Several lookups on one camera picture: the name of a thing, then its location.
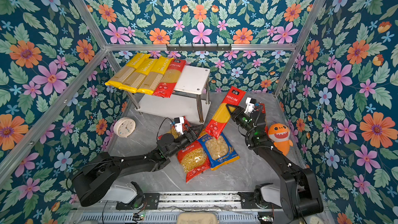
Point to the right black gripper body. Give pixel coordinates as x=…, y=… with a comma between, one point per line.
x=244, y=121

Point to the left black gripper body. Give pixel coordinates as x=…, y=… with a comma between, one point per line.
x=184, y=140

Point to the red spaghetti pack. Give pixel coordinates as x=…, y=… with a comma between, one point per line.
x=263, y=112
x=168, y=82
x=222, y=116

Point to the yellow spaghetti bag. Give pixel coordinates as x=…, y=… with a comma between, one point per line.
x=155, y=75
x=122, y=75
x=134, y=81

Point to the red macaroni bag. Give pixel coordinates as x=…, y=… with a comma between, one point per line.
x=194, y=160
x=172, y=130

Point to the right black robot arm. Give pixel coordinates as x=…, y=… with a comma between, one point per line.
x=297, y=193

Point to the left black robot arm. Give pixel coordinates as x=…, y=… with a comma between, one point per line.
x=95, y=179

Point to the white two-tier shelf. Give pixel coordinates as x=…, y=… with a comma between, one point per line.
x=186, y=99

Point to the blue orecchiette pasta bag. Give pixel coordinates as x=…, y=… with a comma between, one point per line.
x=219, y=150

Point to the orange shark plush toy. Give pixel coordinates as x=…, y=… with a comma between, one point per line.
x=280, y=136

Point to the round cream alarm clock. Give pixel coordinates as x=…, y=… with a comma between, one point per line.
x=124, y=127

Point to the beige box at bottom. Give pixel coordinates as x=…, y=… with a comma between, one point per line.
x=197, y=218

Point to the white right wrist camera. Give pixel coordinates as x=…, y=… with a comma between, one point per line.
x=250, y=105

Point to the black hook rail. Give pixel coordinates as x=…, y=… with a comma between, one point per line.
x=203, y=47

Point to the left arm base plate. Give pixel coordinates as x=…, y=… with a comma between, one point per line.
x=145, y=201

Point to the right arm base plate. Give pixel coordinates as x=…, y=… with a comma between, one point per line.
x=248, y=201

